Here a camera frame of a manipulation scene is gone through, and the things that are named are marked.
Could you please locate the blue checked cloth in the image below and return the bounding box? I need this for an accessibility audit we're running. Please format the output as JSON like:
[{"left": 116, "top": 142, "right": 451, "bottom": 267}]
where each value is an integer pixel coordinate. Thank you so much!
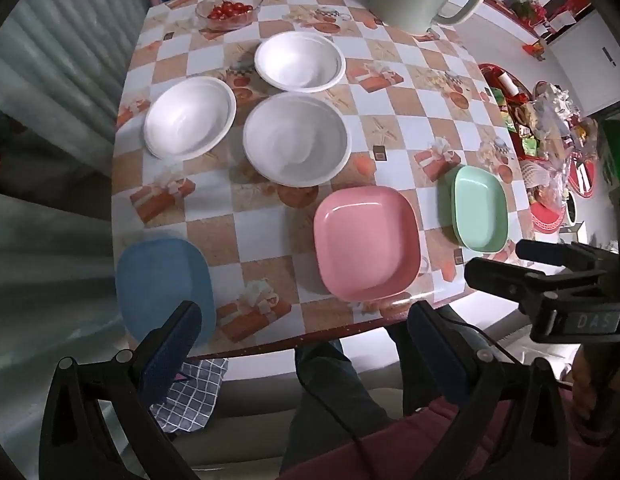
[{"left": 150, "top": 357, "right": 229, "bottom": 434}]

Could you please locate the white foam bowl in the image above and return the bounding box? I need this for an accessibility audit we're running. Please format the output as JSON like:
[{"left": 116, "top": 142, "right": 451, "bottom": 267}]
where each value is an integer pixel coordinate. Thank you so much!
[
  {"left": 143, "top": 76, "right": 237, "bottom": 161},
  {"left": 254, "top": 30, "right": 347, "bottom": 93},
  {"left": 242, "top": 91, "right": 352, "bottom": 187}
]

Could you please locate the clear glass bowl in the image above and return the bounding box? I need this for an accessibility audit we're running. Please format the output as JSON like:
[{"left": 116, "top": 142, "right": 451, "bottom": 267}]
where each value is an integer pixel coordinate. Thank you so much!
[{"left": 195, "top": 0, "right": 263, "bottom": 31}]

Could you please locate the pile of cherry tomatoes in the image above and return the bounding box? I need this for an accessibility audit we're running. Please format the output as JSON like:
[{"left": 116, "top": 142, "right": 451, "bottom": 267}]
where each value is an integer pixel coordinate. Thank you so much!
[{"left": 208, "top": 1, "right": 254, "bottom": 21}]

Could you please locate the checkered printed tablecloth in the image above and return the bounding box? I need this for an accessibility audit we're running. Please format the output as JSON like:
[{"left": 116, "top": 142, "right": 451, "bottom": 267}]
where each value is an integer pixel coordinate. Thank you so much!
[{"left": 110, "top": 0, "right": 534, "bottom": 362}]

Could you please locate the person's right hand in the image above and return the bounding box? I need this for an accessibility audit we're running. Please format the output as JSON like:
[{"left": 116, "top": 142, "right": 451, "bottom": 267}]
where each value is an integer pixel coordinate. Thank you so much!
[{"left": 570, "top": 344, "right": 620, "bottom": 445}]

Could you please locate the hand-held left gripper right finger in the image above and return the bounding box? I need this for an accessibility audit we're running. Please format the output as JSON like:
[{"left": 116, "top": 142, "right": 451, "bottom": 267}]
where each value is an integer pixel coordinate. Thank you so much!
[{"left": 407, "top": 301, "right": 586, "bottom": 480}]

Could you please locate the black cable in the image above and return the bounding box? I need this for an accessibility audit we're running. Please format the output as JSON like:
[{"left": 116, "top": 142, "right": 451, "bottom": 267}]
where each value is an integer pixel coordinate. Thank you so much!
[{"left": 297, "top": 376, "right": 365, "bottom": 480}]

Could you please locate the green square plate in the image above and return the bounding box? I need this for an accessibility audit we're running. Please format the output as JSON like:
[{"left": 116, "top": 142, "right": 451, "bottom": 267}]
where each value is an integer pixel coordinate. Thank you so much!
[{"left": 451, "top": 165, "right": 509, "bottom": 253}]

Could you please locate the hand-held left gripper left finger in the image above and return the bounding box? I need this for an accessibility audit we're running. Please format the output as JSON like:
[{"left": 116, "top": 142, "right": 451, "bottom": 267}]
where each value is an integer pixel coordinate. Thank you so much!
[{"left": 37, "top": 300, "right": 203, "bottom": 480}]

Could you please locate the white cabinet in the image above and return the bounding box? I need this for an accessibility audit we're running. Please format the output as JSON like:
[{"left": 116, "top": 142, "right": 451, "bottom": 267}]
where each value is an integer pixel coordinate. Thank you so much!
[{"left": 534, "top": 0, "right": 620, "bottom": 117}]

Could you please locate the pink square plate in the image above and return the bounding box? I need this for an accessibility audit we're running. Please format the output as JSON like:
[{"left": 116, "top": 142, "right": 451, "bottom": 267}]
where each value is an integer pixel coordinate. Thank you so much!
[{"left": 313, "top": 185, "right": 421, "bottom": 303}]

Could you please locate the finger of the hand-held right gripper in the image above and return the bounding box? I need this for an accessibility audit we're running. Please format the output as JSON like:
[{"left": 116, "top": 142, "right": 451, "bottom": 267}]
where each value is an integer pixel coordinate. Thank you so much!
[
  {"left": 514, "top": 239, "right": 613, "bottom": 273},
  {"left": 464, "top": 258, "right": 548, "bottom": 317}
]

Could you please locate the person's blue jeans leg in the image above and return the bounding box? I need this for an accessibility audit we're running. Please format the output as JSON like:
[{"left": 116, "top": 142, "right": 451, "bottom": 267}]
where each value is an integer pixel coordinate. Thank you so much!
[{"left": 280, "top": 339, "right": 393, "bottom": 480}]

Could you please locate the blue square plate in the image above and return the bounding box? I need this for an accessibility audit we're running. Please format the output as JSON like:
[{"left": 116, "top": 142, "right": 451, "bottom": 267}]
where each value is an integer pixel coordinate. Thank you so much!
[{"left": 115, "top": 238, "right": 217, "bottom": 348}]

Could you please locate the person's maroon clothing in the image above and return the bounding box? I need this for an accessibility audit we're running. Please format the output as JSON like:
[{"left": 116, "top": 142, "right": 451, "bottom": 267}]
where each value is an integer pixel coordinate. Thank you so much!
[{"left": 282, "top": 390, "right": 620, "bottom": 480}]

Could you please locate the red round tray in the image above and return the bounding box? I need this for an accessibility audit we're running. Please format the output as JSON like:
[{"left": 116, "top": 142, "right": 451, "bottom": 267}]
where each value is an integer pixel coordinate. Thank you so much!
[{"left": 478, "top": 62, "right": 536, "bottom": 132}]

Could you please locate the red woven mat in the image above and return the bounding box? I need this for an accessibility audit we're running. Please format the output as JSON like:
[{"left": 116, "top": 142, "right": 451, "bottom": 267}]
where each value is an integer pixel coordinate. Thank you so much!
[{"left": 528, "top": 200, "right": 566, "bottom": 234}]

